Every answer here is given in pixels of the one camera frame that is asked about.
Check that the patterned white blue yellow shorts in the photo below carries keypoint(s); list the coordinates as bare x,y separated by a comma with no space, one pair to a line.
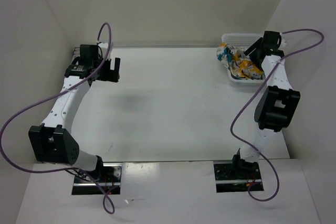
239,65

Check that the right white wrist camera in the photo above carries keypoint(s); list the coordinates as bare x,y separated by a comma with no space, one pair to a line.
282,42

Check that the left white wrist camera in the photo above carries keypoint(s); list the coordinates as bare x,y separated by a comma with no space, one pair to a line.
105,48

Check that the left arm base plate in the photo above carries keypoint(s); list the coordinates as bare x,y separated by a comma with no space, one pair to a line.
110,181

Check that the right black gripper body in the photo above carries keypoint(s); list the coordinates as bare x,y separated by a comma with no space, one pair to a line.
254,54

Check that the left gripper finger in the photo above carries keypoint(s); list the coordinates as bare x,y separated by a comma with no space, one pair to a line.
107,64
117,68

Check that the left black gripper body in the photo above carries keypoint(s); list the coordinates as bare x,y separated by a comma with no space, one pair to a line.
106,75

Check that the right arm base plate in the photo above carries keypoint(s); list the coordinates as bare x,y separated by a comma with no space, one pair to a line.
227,181

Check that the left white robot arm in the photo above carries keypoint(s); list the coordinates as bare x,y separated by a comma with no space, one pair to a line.
52,141

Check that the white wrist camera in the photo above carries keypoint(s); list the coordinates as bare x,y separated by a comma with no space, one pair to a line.
282,42
105,48

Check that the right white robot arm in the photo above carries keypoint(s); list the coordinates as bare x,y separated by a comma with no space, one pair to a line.
276,107

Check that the white plastic basket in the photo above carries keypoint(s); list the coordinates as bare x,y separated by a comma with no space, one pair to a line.
243,41

